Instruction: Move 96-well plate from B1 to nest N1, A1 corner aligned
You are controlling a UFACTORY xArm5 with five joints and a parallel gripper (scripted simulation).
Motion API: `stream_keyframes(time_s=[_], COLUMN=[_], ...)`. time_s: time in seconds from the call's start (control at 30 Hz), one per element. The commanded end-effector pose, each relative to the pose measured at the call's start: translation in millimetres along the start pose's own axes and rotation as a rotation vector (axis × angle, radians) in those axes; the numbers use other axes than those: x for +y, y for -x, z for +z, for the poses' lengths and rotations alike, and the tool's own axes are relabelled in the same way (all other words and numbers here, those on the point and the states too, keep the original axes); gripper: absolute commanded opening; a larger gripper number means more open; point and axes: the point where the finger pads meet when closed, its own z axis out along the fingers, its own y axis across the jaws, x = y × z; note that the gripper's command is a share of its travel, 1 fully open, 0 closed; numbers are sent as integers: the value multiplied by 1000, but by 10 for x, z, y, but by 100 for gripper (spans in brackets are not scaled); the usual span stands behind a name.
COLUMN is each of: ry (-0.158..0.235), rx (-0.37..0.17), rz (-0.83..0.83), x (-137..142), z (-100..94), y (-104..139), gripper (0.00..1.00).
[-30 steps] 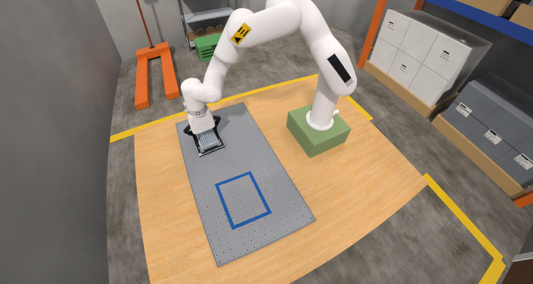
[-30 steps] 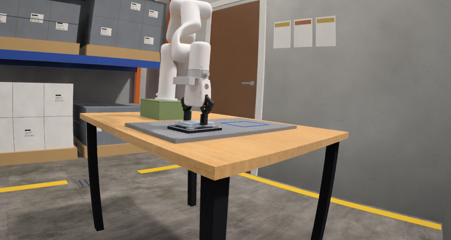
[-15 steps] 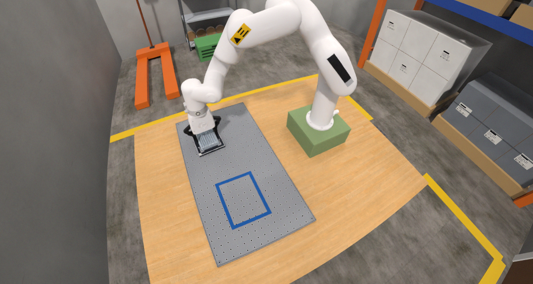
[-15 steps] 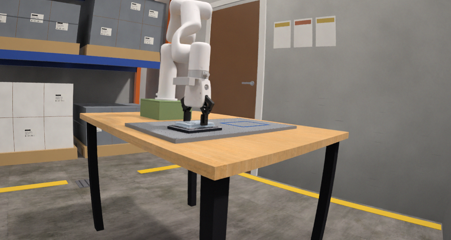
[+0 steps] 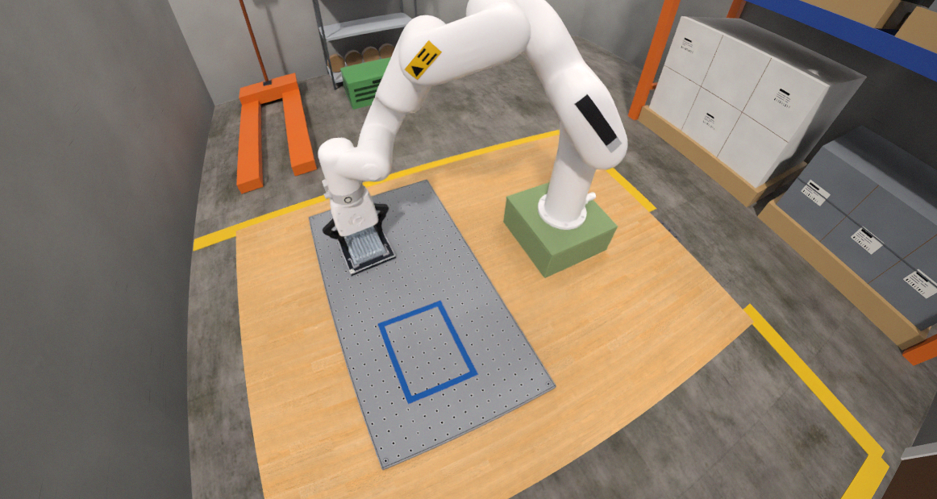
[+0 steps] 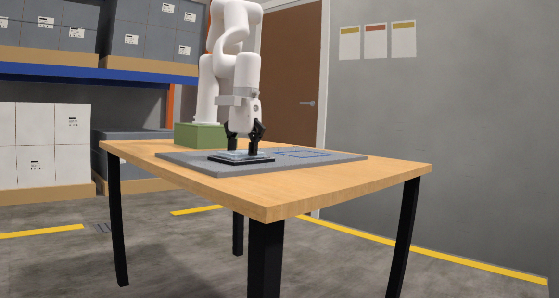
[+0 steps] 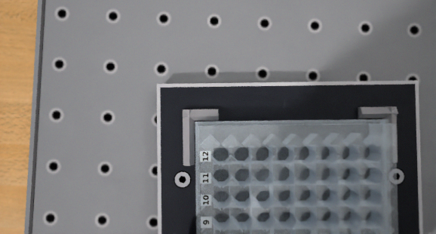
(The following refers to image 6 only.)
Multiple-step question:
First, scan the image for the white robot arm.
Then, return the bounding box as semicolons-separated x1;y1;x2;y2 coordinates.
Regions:
192;0;263;125

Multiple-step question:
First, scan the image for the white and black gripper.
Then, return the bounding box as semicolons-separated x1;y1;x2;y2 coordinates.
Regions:
224;97;266;156

